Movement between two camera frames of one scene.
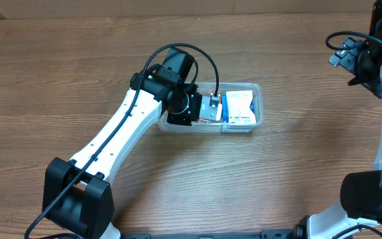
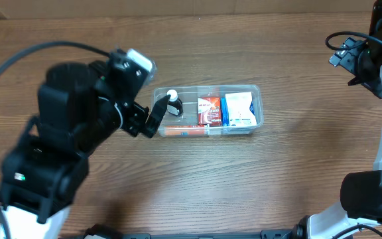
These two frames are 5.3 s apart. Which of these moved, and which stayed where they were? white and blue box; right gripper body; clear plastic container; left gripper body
Moved: left gripper body
Stayed: clear plastic container; white and blue box; right gripper body
